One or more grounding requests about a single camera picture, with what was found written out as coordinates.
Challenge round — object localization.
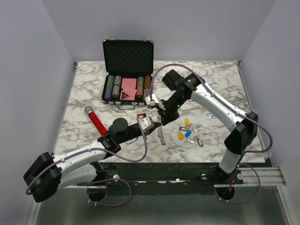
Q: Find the aluminium frame rail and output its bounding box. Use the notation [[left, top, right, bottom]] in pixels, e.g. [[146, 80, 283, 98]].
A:
[[37, 166, 287, 187]]

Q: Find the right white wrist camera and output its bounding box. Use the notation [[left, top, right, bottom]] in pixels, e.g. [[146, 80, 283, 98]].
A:
[[145, 94, 165, 109]]

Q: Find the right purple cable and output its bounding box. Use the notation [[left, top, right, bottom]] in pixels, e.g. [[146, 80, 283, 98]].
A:
[[151, 64, 274, 204]]

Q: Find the black mounting base rail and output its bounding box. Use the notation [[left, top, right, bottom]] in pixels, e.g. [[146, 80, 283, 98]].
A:
[[87, 161, 272, 199]]

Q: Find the black key tag with key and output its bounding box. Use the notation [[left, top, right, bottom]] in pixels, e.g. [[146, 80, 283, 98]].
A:
[[193, 136, 204, 148]]

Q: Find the lower yellow key tag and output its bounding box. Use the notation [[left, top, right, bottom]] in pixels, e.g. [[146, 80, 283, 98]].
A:
[[177, 131, 183, 140]]

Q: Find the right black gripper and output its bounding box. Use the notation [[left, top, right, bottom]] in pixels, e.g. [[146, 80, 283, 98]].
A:
[[156, 93, 188, 127]]

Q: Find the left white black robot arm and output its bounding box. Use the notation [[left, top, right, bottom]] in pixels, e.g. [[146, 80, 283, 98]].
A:
[[23, 114, 161, 203]]

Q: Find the pink playing card deck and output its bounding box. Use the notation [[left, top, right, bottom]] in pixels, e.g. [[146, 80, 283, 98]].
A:
[[121, 78, 137, 89]]

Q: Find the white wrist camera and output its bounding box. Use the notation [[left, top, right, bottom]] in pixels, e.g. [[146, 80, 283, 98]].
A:
[[138, 116, 154, 132], [145, 94, 165, 109]]

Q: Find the blue key tag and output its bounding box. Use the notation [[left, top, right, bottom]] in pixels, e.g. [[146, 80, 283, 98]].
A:
[[185, 130, 192, 137], [206, 112, 215, 120]]

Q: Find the purple cable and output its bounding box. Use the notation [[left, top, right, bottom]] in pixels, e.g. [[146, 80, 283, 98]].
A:
[[151, 64, 274, 204], [25, 113, 148, 207]]

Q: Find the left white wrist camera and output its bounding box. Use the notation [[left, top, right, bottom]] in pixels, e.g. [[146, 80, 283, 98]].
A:
[[138, 116, 154, 132]]

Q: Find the red toy microphone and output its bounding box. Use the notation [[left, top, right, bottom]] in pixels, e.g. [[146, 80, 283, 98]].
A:
[[84, 106, 107, 136]]

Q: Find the black poker chip case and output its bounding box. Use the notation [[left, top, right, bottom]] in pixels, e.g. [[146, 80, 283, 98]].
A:
[[101, 38, 154, 110]]

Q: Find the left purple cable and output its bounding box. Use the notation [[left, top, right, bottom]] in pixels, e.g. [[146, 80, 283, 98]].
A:
[[25, 113, 148, 207]]

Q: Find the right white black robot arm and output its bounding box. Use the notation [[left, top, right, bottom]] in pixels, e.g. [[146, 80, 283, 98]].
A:
[[155, 70, 258, 184]]

